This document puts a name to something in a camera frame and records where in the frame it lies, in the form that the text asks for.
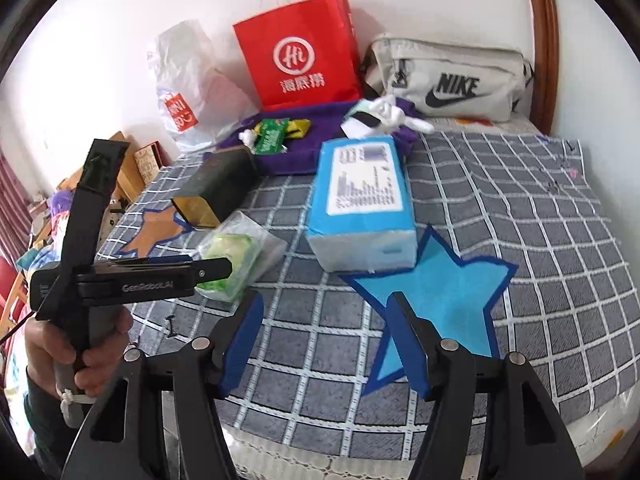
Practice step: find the white glove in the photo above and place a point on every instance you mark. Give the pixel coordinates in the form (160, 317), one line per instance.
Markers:
(395, 112)

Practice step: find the brown picture frame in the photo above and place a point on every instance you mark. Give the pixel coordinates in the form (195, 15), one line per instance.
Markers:
(147, 162)

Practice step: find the black packet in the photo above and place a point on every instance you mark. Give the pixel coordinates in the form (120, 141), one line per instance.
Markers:
(367, 121)

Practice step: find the white plastic shopping bag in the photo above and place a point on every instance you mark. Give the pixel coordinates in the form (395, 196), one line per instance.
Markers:
(200, 85)

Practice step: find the grey grid bedsheet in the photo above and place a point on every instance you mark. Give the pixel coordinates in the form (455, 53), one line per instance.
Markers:
(500, 210)

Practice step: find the person's left forearm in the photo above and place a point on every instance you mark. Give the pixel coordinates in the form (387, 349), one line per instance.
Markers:
(42, 410)

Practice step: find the person's left hand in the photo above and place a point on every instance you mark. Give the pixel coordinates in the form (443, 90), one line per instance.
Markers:
(107, 340)

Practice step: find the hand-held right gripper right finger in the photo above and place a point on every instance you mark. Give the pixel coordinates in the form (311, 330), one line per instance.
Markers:
(407, 345)

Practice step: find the grey waist bag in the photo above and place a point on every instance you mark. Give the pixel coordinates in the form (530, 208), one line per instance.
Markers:
(450, 60)

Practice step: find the blue tissue pack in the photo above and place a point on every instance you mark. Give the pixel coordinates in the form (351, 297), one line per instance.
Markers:
(360, 230)

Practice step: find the purple towel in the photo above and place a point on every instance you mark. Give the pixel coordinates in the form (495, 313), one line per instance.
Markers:
(320, 127)

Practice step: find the red striped curtain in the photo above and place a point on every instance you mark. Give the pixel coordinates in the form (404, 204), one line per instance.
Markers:
(12, 200)

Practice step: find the wooden headboard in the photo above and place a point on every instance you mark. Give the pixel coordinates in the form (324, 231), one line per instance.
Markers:
(542, 35)

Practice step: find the green snack packet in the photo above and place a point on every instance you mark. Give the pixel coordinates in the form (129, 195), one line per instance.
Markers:
(270, 137)

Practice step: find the mint green cloth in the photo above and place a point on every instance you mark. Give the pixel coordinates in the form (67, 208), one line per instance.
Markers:
(362, 106)

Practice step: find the clear bag with green item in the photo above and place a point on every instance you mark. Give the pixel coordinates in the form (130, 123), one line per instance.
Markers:
(235, 252)

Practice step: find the white fruit-print packet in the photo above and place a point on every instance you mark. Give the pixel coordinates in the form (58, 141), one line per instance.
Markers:
(246, 136)

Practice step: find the dark tin box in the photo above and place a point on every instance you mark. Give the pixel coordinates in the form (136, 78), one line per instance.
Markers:
(220, 175)

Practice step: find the red paper bag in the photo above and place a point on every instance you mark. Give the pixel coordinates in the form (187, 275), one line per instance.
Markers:
(310, 25)

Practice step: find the brown cardboard board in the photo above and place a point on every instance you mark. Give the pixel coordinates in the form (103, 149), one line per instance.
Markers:
(125, 165)

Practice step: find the colourful cloth pile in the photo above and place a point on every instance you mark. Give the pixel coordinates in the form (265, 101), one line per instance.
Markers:
(50, 232)

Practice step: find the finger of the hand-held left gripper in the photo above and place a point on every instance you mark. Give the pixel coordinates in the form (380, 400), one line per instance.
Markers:
(215, 268)

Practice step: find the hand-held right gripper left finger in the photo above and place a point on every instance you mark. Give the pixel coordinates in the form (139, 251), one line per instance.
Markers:
(245, 342)

